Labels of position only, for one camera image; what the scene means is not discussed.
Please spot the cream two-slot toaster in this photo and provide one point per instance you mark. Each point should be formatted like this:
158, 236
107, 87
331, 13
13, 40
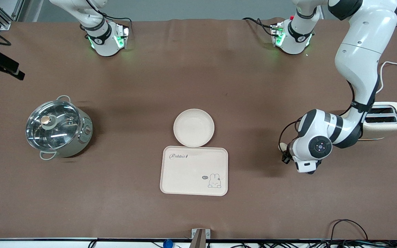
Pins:
391, 125

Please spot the cream round plate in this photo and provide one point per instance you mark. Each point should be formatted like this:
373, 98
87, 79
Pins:
194, 128

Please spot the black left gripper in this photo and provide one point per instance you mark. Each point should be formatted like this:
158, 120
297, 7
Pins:
288, 153

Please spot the blue round cap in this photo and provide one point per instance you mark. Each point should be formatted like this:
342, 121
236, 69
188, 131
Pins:
168, 244

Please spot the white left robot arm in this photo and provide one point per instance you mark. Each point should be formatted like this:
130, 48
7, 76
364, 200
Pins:
360, 51

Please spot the cream rabbit print tray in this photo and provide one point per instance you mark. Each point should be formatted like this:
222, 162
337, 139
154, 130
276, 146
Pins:
184, 175

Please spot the pale steamed bun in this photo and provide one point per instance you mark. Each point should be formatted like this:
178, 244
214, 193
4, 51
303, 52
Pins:
282, 147

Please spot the pale green electric cooking pot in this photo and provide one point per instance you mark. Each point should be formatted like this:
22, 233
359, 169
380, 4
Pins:
81, 136

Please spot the glass pot lid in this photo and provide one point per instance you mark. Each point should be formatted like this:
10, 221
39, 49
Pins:
53, 125

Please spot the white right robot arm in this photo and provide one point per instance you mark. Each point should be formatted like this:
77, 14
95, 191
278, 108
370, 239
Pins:
102, 42

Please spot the metal arm base connector bracket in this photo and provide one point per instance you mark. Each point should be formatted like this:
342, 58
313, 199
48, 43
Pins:
276, 34
124, 34

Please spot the brown table mat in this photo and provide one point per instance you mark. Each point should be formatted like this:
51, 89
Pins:
219, 69

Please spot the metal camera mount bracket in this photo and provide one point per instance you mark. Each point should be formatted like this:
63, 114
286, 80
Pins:
200, 237

